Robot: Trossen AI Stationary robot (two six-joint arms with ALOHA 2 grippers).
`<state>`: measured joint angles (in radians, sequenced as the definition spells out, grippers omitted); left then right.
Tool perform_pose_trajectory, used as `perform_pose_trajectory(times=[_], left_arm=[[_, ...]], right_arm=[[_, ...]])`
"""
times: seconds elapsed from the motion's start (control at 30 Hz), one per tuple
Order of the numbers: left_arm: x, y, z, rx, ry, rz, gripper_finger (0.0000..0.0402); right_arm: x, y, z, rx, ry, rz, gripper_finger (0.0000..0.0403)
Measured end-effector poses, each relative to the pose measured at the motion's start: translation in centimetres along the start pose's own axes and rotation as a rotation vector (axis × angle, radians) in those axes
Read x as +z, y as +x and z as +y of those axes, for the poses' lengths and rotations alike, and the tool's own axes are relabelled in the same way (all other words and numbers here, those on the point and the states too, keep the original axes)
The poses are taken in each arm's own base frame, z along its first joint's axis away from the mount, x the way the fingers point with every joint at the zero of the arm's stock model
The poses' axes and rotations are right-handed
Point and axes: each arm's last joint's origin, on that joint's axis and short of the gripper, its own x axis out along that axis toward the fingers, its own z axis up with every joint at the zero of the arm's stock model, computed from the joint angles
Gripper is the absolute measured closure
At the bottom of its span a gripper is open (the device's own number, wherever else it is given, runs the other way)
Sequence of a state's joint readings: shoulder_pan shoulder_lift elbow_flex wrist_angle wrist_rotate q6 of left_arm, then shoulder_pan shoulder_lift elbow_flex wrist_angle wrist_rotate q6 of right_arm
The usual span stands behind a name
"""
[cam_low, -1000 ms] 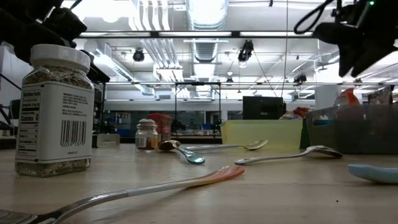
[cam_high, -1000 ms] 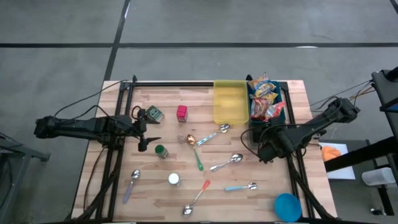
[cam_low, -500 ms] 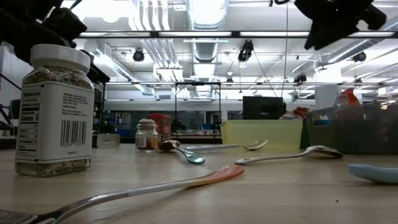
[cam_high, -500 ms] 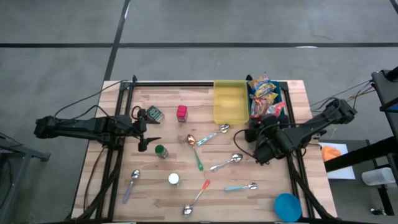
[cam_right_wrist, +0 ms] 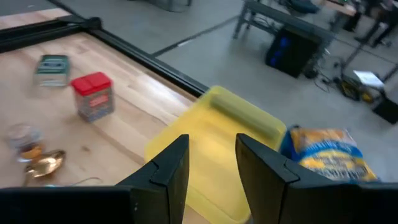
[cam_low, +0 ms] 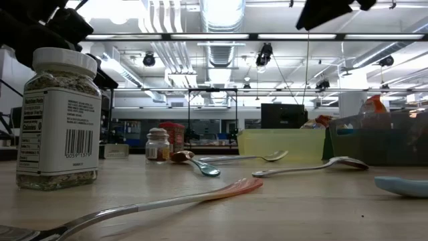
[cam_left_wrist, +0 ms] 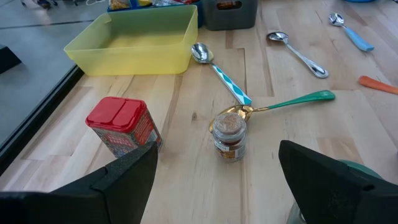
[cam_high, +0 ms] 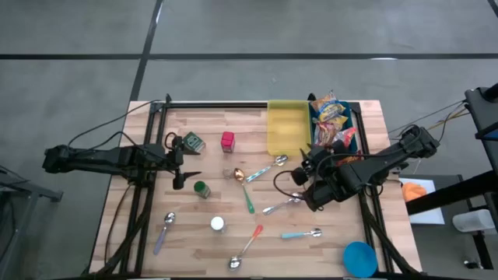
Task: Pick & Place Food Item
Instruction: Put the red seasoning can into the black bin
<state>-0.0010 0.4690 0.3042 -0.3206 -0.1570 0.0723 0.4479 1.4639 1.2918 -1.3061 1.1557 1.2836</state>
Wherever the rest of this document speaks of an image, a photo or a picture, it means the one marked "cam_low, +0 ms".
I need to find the large black monitor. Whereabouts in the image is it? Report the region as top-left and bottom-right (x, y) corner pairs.
(260, 102), (309, 130)

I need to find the black ceiling spotlight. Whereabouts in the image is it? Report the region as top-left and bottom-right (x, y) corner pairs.
(142, 52), (156, 68)
(379, 54), (395, 68)
(315, 78), (331, 91)
(255, 42), (274, 68)

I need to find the large herb spice jar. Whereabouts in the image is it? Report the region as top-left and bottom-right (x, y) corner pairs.
(15, 46), (102, 192)

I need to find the white room column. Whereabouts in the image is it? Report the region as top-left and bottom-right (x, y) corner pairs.
(338, 90), (369, 118)

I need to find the gold spoon green handle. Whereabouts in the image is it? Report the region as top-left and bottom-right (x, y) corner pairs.
(170, 150), (222, 178)

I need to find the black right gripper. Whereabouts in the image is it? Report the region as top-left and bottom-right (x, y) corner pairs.
(295, 0), (378, 32)

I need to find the grey plastic basket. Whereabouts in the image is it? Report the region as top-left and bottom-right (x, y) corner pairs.
(329, 109), (428, 167)

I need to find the small glass spice jar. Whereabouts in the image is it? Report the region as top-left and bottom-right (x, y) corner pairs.
(144, 127), (171, 165)

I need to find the orange chicken ramen packet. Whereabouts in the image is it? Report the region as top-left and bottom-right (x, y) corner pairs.
(357, 94), (388, 116)

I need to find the yellow translucent plastic bin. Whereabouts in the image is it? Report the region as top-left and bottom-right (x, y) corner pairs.
(236, 128), (327, 162)

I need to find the black background stand frame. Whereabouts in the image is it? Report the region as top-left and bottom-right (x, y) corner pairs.
(186, 87), (239, 148)

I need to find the all silver metal spoon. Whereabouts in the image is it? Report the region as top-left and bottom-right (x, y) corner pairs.
(251, 155), (370, 179)

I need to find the spoon light blue handle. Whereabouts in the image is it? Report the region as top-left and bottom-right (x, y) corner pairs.
(374, 175), (428, 198)

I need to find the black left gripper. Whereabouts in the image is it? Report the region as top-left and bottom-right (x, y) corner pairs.
(0, 0), (120, 90)

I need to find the red spice tin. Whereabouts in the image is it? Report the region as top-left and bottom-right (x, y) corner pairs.
(158, 121), (186, 155)

